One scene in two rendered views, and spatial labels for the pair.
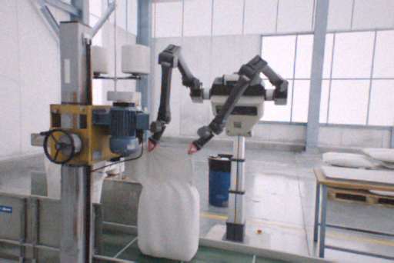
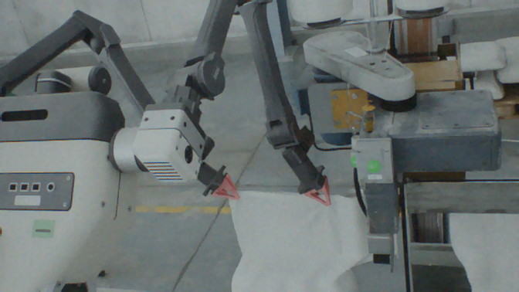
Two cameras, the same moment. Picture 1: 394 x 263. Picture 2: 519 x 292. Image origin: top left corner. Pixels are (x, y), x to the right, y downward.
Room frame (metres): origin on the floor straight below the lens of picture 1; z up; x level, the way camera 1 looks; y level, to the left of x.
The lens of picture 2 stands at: (3.22, 0.23, 1.86)
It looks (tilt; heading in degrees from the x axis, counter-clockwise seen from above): 26 degrees down; 185
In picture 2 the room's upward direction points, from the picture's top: 11 degrees counter-clockwise
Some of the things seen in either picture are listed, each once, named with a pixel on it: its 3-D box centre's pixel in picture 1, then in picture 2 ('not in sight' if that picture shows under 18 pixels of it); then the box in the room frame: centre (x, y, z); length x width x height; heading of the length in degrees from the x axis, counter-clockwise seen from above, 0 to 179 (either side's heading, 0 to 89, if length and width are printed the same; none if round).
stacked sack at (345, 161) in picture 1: (347, 161); not in sight; (4.63, -2.31, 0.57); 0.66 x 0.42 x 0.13; 66
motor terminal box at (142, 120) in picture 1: (143, 123); (306, 99); (1.67, 0.29, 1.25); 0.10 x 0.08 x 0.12; 8
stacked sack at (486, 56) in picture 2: not in sight; (459, 57); (-0.68, 1.57, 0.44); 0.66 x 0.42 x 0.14; 70
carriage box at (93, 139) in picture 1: (88, 131); (418, 110); (1.75, 0.61, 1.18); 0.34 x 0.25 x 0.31; 163
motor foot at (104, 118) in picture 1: (106, 118); not in sight; (1.65, 0.48, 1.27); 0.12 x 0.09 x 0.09; 163
